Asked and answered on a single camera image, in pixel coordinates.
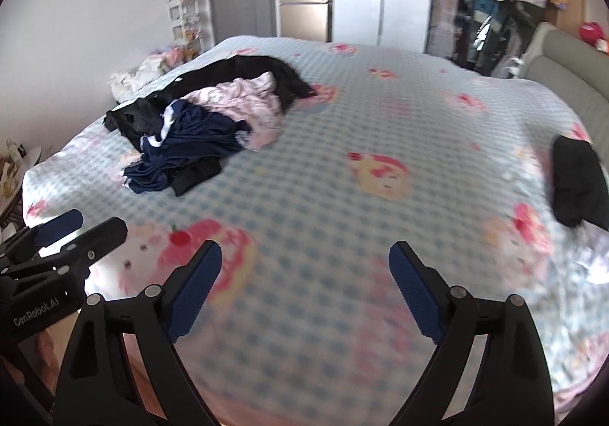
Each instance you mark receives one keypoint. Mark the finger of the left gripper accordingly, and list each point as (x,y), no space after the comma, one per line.
(79,253)
(25,244)

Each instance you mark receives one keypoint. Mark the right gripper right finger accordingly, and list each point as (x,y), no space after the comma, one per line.
(488,366)

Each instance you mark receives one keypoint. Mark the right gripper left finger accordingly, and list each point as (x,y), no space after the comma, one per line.
(96,384)

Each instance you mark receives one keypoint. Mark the navy blue striped shorts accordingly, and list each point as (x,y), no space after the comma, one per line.
(194,144)

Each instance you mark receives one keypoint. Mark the white clothes pile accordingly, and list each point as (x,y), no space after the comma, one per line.
(123,84)

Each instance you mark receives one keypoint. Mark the open clothes closet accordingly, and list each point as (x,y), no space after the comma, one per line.
(484,36)

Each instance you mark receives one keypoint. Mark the black garment in pile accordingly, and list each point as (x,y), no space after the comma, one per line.
(143,114)

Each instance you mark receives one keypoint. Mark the silver plastic bag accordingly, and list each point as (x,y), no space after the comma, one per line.
(592,247)

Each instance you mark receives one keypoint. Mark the blue checkered cartoon blanket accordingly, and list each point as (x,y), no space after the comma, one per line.
(305,325)

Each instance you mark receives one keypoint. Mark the black folded garment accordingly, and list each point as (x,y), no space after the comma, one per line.
(579,188)

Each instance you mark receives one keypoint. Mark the pink patterned garment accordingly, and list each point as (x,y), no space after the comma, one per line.
(252,102)

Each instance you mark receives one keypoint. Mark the white shelf rack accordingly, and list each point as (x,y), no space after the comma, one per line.
(190,26)

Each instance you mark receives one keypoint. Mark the beige refrigerator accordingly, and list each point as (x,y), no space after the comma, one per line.
(305,19)

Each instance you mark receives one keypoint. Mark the grey upholstered headboard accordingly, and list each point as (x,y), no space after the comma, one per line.
(576,72)

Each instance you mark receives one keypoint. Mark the red plush toy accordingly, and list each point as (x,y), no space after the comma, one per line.
(593,34)

